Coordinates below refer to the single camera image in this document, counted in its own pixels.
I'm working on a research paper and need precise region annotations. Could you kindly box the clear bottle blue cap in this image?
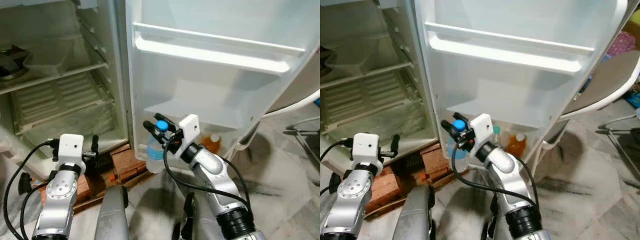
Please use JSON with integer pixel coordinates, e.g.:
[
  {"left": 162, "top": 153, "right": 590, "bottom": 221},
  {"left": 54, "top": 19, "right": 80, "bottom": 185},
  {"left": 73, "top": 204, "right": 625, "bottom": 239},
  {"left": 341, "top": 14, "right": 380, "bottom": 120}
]
[
  {"left": 446, "top": 119, "right": 472, "bottom": 173},
  {"left": 146, "top": 119, "right": 173, "bottom": 174}
]

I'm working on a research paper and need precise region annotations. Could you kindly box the white fridge cabinet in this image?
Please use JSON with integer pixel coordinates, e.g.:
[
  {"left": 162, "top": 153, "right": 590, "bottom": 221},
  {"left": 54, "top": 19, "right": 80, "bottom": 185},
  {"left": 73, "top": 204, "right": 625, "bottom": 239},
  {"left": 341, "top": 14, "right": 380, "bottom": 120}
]
[
  {"left": 320, "top": 0, "right": 441, "bottom": 153},
  {"left": 0, "top": 0, "right": 135, "bottom": 153}
]

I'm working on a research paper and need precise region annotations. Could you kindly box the white fridge door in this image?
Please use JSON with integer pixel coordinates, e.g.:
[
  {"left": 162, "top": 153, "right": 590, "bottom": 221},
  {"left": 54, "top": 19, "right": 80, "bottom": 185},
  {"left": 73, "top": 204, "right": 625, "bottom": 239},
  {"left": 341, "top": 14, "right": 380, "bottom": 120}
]
[
  {"left": 125, "top": 0, "right": 321, "bottom": 168},
  {"left": 414, "top": 0, "right": 630, "bottom": 173}
]

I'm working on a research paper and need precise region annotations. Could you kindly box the orange drink bottle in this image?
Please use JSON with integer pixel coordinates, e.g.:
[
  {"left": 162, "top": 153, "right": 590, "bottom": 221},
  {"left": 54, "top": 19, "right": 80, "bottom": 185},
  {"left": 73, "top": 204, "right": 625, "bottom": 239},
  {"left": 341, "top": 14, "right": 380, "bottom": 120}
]
[
  {"left": 202, "top": 134, "right": 223, "bottom": 155},
  {"left": 506, "top": 132, "right": 529, "bottom": 157}
]

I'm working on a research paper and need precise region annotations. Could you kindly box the grey robot left leg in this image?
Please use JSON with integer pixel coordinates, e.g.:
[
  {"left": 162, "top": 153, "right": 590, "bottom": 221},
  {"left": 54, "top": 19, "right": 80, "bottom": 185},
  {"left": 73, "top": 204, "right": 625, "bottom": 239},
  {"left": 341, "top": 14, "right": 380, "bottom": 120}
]
[
  {"left": 95, "top": 186, "right": 130, "bottom": 240},
  {"left": 395, "top": 185, "right": 435, "bottom": 240}
]

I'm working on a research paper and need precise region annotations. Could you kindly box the dark metal pan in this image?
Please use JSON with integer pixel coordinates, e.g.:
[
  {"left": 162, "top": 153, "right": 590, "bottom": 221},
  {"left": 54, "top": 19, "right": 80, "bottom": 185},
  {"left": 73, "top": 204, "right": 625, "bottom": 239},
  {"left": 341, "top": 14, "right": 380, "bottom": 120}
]
[
  {"left": 0, "top": 45, "right": 31, "bottom": 81},
  {"left": 320, "top": 46, "right": 335, "bottom": 77}
]

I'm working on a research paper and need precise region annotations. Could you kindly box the pink patterned bag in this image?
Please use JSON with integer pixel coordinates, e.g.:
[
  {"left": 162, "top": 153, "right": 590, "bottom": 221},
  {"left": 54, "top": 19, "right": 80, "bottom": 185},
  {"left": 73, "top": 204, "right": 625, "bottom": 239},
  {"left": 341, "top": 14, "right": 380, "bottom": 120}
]
[{"left": 606, "top": 31, "right": 637, "bottom": 58}]

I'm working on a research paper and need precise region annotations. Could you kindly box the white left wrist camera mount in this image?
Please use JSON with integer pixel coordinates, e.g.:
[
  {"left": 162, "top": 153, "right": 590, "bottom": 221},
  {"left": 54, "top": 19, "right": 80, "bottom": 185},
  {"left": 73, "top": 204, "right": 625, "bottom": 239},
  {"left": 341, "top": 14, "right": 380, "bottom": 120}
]
[
  {"left": 54, "top": 133, "right": 86, "bottom": 171},
  {"left": 352, "top": 132, "right": 385, "bottom": 173}
]

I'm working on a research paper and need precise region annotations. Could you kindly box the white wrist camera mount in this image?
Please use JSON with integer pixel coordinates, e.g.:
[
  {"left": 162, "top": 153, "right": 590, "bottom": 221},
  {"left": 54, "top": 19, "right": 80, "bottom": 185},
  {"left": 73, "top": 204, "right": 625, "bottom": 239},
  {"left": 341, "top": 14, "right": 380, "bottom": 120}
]
[
  {"left": 352, "top": 132, "right": 385, "bottom": 173},
  {"left": 176, "top": 114, "right": 202, "bottom": 151},
  {"left": 470, "top": 113, "right": 497, "bottom": 151},
  {"left": 54, "top": 133, "right": 86, "bottom": 171}
]

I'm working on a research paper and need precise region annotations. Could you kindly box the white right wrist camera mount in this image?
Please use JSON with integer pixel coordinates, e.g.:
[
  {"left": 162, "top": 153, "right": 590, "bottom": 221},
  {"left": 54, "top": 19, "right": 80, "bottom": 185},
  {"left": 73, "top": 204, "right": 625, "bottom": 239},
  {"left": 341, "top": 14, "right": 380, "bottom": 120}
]
[
  {"left": 176, "top": 114, "right": 202, "bottom": 151},
  {"left": 470, "top": 113, "right": 497, "bottom": 151}
]

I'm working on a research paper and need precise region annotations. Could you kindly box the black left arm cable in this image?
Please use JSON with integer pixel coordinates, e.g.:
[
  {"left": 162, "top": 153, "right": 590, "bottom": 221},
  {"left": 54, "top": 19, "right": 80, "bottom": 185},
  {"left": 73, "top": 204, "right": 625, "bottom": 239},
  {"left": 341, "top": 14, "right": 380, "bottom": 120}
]
[
  {"left": 320, "top": 139, "right": 357, "bottom": 196},
  {"left": 2, "top": 139, "right": 61, "bottom": 240}
]

